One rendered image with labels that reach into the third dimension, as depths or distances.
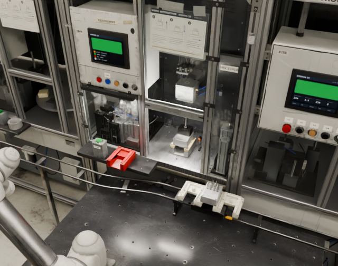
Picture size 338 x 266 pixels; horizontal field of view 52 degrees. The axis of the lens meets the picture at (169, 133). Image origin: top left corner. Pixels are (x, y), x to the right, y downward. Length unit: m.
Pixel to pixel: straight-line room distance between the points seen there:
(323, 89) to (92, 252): 1.32
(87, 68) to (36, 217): 1.63
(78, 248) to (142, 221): 0.54
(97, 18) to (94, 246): 1.18
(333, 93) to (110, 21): 1.16
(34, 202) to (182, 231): 1.72
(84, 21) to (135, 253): 1.32
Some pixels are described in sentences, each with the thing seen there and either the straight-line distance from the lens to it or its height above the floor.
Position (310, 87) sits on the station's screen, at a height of 1.63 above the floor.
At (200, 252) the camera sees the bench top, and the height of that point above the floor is 0.68.
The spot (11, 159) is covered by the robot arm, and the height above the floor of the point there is 1.40.
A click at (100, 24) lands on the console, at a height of 1.76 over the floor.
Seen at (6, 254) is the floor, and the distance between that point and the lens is 3.18.
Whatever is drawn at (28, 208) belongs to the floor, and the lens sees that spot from 3.45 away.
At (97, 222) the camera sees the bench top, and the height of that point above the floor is 0.68.
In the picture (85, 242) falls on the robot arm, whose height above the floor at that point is 0.96.
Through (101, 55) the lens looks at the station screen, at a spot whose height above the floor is 1.59.
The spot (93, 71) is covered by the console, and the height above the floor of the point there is 1.46.
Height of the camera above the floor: 2.37
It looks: 35 degrees down
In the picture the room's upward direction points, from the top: straight up
